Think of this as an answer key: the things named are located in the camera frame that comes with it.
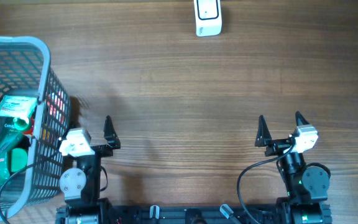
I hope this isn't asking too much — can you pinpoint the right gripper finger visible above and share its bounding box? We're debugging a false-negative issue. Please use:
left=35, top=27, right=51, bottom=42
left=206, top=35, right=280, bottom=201
left=255, top=115, right=272, bottom=146
left=295, top=111, right=310, bottom=126

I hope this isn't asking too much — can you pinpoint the green lid jar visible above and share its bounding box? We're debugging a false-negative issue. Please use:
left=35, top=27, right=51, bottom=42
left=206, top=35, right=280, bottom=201
left=9, top=148, right=28, bottom=173

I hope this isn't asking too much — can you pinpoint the red bottle green cap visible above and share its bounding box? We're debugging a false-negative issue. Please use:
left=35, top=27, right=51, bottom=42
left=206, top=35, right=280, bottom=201
left=13, top=118, right=34, bottom=136

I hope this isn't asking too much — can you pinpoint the light teal packet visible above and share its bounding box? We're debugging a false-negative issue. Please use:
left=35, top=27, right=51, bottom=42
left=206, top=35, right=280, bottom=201
left=0, top=95, right=37, bottom=118

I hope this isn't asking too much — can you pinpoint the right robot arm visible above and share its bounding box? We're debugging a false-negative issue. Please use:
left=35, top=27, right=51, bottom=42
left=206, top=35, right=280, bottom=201
left=255, top=111, right=333, bottom=224

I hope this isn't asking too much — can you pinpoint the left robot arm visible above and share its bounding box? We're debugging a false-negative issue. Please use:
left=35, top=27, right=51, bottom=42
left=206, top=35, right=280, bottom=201
left=55, top=116, right=121, bottom=224

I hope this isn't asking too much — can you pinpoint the white barcode scanner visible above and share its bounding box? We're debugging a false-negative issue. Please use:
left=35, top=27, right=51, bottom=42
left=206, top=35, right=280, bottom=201
left=193, top=0, right=223, bottom=37

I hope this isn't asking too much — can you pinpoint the grey plastic mesh basket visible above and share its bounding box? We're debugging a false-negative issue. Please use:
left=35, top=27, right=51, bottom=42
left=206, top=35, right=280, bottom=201
left=0, top=36, right=71, bottom=221

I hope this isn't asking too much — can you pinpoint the right black cable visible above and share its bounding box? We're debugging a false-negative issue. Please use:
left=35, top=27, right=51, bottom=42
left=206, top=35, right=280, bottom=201
left=236, top=143, right=296, bottom=224

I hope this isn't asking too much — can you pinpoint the black cable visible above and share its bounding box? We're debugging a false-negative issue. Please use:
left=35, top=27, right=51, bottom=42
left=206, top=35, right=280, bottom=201
left=0, top=149, right=62, bottom=224
left=236, top=143, right=296, bottom=224

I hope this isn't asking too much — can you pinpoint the left black cable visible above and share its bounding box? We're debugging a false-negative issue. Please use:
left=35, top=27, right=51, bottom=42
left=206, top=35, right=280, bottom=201
left=0, top=149, right=62, bottom=224

